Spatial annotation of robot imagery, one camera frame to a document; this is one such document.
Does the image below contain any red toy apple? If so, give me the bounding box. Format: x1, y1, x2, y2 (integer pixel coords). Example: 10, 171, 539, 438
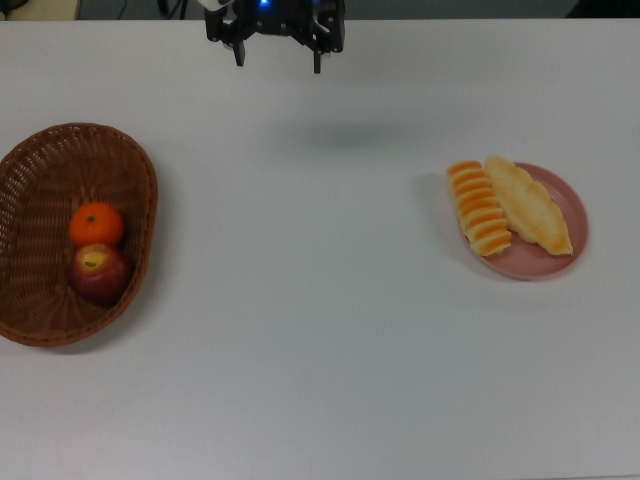
68, 243, 133, 306

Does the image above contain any pink plate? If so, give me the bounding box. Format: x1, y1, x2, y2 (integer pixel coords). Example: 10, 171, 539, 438
467, 161, 590, 281

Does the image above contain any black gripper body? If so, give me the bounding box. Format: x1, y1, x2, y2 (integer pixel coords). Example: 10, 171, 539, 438
230, 0, 347, 36

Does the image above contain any toy orange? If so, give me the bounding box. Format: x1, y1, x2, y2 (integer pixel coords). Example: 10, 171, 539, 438
68, 201, 125, 248

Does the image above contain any brown woven basket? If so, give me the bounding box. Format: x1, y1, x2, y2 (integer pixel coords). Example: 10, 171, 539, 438
0, 122, 160, 348

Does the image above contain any striped spiral toy bread roll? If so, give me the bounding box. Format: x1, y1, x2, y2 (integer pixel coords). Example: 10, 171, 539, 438
446, 159, 514, 258

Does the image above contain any braided toy bread loaf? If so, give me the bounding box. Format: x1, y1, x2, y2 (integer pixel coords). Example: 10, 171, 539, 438
483, 154, 574, 258

